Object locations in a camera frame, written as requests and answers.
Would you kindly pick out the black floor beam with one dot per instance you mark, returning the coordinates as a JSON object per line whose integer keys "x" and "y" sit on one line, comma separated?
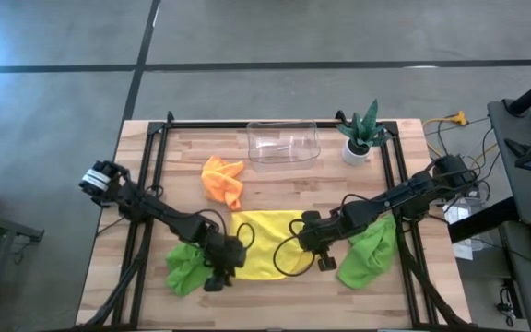
{"x": 482, "y": 221}

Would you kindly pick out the grey side desk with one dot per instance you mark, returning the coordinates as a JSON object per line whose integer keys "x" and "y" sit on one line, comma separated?
{"x": 519, "y": 184}

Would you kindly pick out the green cloth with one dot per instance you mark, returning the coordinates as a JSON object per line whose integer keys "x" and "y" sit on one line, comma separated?
{"x": 187, "y": 272}

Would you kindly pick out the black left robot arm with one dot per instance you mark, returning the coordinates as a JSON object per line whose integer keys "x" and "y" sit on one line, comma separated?
{"x": 155, "y": 209}

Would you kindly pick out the yellow microfiber towel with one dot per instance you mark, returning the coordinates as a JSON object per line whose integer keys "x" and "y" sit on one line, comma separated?
{"x": 265, "y": 244}

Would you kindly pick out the clear plastic bin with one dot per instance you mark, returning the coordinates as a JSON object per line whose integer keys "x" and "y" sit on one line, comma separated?
{"x": 284, "y": 143}

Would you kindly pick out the green microfiber towel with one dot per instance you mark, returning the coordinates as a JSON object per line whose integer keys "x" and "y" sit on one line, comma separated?
{"x": 369, "y": 253}

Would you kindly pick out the green succulent plant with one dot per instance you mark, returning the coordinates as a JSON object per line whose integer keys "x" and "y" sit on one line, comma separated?
{"x": 364, "y": 129}

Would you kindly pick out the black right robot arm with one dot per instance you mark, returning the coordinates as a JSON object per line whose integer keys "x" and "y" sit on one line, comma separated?
{"x": 404, "y": 193}

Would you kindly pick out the black aluminium table frame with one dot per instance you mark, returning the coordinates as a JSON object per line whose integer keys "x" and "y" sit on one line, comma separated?
{"x": 157, "y": 175}

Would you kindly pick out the orange microfiber towel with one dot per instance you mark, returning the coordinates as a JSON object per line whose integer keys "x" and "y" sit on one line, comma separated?
{"x": 221, "y": 182}

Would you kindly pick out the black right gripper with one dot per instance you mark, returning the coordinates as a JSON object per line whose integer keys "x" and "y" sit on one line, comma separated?
{"x": 318, "y": 233}

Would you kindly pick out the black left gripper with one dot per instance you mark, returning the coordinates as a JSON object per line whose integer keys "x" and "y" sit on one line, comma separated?
{"x": 224, "y": 253}

